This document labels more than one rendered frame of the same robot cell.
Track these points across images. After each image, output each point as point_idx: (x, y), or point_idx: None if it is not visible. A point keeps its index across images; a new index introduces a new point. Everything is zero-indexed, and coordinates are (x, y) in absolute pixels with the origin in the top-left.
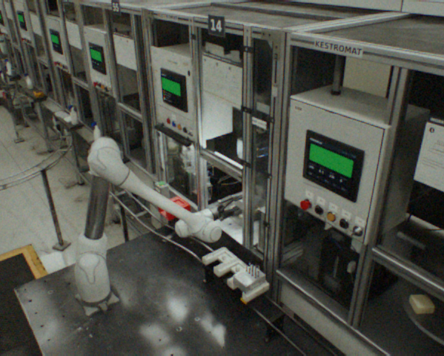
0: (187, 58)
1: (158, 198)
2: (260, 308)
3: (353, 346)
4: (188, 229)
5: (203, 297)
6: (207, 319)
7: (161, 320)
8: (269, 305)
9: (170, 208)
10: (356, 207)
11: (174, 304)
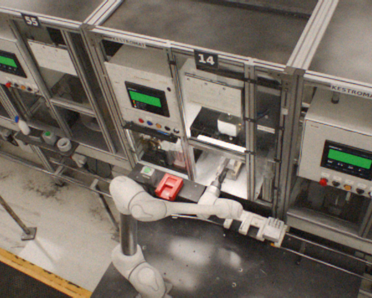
0: (165, 78)
1: (189, 208)
2: None
3: (358, 243)
4: None
5: (232, 249)
6: (248, 266)
7: (216, 284)
8: None
9: (202, 211)
10: (371, 182)
11: (215, 266)
